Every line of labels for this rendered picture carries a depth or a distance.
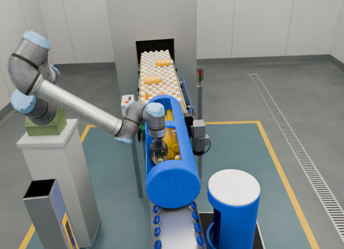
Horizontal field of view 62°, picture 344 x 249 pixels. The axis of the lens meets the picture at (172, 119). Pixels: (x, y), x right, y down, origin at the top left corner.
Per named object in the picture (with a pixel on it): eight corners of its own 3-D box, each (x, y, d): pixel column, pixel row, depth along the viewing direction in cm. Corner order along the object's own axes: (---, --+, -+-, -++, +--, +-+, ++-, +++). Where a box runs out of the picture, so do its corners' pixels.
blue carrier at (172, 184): (150, 212, 154) (141, 172, 140) (148, 128, 230) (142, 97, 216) (202, 204, 154) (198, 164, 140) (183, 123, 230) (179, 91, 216)
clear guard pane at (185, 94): (192, 152, 279) (192, 108, 255) (183, 114, 347) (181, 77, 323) (193, 152, 279) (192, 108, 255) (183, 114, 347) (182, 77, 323)
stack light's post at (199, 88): (198, 179, 313) (197, 86, 258) (197, 177, 316) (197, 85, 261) (201, 179, 313) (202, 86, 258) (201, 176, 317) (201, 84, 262)
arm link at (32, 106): (19, 113, 186) (3, 104, 169) (33, 90, 190) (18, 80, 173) (39, 122, 184) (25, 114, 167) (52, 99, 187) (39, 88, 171)
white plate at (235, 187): (238, 163, 171) (238, 165, 172) (198, 179, 161) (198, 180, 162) (271, 192, 150) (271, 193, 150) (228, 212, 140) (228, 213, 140)
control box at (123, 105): (122, 116, 237) (120, 105, 232) (124, 105, 254) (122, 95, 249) (134, 115, 238) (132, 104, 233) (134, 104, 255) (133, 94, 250)
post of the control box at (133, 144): (138, 196, 294) (126, 111, 244) (138, 193, 298) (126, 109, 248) (142, 196, 294) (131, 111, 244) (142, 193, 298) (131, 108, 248)
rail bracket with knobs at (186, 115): (182, 127, 236) (182, 117, 231) (181, 123, 243) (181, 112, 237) (194, 126, 237) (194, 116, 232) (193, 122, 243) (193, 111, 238)
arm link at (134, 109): (119, 115, 150) (137, 121, 143) (129, 96, 152) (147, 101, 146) (128, 122, 157) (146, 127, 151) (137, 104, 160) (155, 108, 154)
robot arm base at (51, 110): (27, 125, 194) (19, 121, 184) (31, 99, 199) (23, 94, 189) (55, 125, 193) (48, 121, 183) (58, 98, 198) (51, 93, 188)
